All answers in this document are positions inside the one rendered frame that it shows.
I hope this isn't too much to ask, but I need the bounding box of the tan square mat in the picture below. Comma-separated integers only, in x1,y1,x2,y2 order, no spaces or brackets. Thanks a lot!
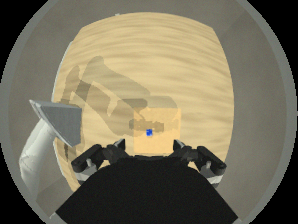
134,107,181,153

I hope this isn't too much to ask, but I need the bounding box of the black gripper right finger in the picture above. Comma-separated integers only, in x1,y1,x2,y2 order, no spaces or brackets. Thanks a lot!
158,139,227,188

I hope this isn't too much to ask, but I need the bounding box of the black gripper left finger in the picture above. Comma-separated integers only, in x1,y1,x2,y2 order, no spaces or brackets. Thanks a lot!
71,138,139,185

